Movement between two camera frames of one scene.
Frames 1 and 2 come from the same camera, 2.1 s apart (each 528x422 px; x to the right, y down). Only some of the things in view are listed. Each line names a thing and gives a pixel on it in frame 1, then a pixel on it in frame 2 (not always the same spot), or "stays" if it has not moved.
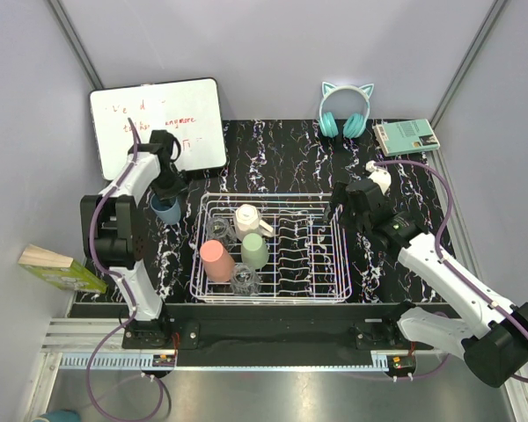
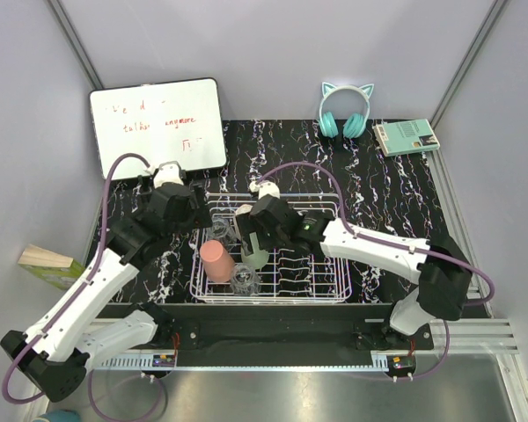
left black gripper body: x=169 y=184 to x=182 y=226
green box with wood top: x=60 y=270 stays
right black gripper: x=339 y=197 to x=249 y=224
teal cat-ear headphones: x=355 y=124 stays
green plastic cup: x=254 y=251 stays
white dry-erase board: x=188 y=110 stays
